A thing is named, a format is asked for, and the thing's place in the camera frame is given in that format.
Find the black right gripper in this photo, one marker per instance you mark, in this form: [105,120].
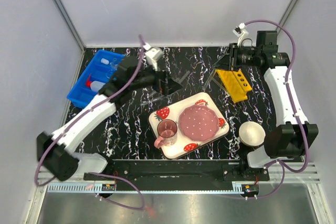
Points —
[229,62]

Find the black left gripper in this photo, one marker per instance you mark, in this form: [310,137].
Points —
[164,85]

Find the yellow test tube rack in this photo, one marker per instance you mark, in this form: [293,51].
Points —
[235,83]

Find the small clear glass beaker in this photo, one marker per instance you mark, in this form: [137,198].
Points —
[110,73]

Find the wash bottle with red cap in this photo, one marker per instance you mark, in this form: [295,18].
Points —
[94,85]

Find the glass alcohol lamp white cap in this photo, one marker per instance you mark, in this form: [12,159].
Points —
[114,63]

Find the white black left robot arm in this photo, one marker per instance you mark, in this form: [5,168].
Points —
[56,152]

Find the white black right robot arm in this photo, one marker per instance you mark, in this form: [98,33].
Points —
[293,134]

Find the pink ghost pattern mug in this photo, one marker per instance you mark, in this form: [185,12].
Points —
[167,133]

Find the pink polka dot plate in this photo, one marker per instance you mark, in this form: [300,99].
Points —
[198,123]

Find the strawberry pattern white tray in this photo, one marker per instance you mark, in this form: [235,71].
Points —
[184,145]

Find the blue plastic compartment bin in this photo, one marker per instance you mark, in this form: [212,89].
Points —
[80,96]

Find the cream ceramic bowl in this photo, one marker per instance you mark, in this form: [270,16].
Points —
[251,134]

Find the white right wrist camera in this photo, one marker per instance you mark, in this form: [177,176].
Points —
[241,32]

